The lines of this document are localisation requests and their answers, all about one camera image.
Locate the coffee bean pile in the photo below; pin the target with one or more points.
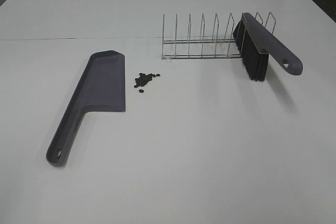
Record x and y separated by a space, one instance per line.
143 79

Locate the grey plastic dustpan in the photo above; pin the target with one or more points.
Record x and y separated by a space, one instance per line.
101 88

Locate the grey brush black bristles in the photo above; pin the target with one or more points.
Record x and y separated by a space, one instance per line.
255 44

